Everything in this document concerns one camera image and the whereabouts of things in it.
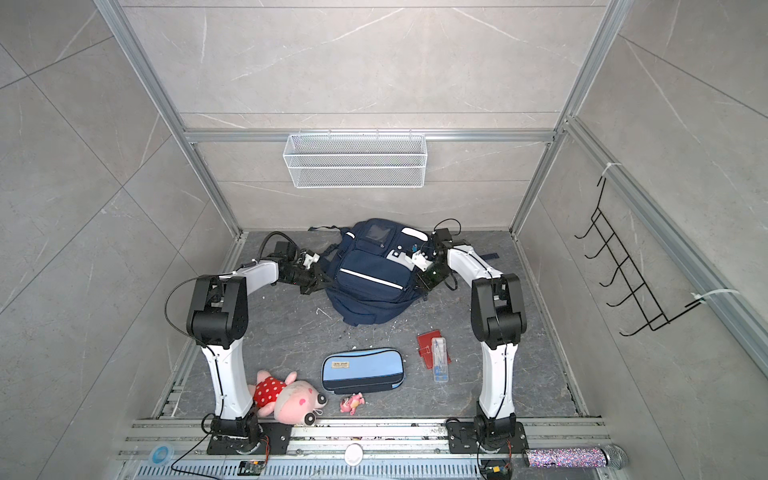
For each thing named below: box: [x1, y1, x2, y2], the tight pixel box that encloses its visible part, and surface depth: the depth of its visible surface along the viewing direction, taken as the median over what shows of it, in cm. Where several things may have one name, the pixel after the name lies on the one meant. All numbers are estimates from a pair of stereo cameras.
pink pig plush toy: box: [247, 370, 328, 426], surface depth 76 cm
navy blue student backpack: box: [309, 218, 434, 326], surface depth 100 cm
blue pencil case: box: [321, 347, 406, 395], surface depth 83 cm
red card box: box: [417, 330, 452, 369], surface depth 90 cm
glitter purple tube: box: [525, 445, 628, 471], surface depth 70 cm
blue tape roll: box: [152, 446, 169, 465], surface depth 73 cm
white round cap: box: [344, 443, 363, 467], surface depth 73 cm
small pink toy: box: [340, 392, 366, 416], surface depth 79 cm
